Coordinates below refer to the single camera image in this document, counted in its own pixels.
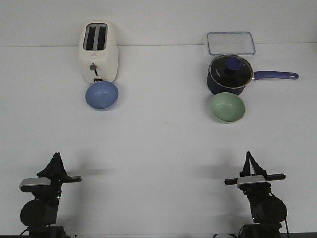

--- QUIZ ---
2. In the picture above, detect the green bowl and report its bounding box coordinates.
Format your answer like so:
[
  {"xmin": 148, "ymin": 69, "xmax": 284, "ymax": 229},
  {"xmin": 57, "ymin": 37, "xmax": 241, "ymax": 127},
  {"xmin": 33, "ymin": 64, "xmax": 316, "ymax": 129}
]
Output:
[{"xmin": 210, "ymin": 92, "xmax": 246, "ymax": 124}]

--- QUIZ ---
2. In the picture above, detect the blue bowl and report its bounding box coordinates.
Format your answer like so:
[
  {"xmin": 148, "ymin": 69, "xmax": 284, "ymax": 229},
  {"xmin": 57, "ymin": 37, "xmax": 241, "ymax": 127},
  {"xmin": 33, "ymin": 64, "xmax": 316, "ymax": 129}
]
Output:
[{"xmin": 85, "ymin": 81, "xmax": 119, "ymax": 111}]

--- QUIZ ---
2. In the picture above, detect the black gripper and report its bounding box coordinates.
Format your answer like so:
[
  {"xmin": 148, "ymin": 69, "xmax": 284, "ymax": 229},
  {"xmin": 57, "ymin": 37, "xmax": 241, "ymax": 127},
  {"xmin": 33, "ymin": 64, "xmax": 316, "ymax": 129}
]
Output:
[
  {"xmin": 224, "ymin": 151, "xmax": 286, "ymax": 196},
  {"xmin": 37, "ymin": 152, "xmax": 82, "ymax": 191}
]

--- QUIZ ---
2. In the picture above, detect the cream white toaster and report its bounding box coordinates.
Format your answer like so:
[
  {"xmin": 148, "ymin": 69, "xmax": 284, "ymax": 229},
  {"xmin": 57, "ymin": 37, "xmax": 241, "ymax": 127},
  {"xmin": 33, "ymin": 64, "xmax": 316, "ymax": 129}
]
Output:
[{"xmin": 78, "ymin": 20, "xmax": 119, "ymax": 84}]

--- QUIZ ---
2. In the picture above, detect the dark blue saucepan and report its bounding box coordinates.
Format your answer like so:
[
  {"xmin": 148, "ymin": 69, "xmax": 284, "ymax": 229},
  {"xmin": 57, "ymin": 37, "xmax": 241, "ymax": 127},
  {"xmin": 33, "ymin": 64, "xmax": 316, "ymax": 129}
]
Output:
[{"xmin": 206, "ymin": 54, "xmax": 299, "ymax": 95}]

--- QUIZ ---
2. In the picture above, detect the clear plastic container blue rim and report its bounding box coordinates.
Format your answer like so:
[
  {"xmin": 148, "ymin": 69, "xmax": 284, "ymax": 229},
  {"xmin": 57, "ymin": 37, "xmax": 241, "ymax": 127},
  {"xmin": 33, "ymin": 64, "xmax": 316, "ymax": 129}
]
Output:
[{"xmin": 207, "ymin": 32, "xmax": 256, "ymax": 56}]

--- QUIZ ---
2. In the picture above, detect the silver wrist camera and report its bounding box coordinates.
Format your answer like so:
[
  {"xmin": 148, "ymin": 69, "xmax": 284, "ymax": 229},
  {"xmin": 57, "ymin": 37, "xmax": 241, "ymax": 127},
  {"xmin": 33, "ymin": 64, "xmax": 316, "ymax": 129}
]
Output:
[
  {"xmin": 19, "ymin": 177, "xmax": 51, "ymax": 192},
  {"xmin": 237, "ymin": 175, "xmax": 266, "ymax": 189}
]

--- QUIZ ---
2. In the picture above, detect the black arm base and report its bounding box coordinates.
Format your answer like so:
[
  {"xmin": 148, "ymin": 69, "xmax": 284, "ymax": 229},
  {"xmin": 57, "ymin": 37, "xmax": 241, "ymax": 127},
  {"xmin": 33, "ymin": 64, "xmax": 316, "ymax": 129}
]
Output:
[
  {"xmin": 237, "ymin": 224, "xmax": 282, "ymax": 238},
  {"xmin": 18, "ymin": 226, "xmax": 70, "ymax": 238}
]

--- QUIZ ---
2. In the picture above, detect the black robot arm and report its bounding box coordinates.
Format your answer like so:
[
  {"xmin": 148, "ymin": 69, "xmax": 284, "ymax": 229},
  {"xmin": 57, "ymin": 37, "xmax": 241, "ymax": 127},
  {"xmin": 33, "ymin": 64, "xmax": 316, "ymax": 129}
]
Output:
[
  {"xmin": 224, "ymin": 151, "xmax": 287, "ymax": 225},
  {"xmin": 19, "ymin": 152, "xmax": 82, "ymax": 228}
]

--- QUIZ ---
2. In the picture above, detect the glass pot lid blue knob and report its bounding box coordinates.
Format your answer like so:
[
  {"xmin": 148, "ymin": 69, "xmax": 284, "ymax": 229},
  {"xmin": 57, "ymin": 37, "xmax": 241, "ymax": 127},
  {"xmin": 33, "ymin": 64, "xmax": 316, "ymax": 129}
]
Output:
[{"xmin": 209, "ymin": 55, "xmax": 253, "ymax": 89}]

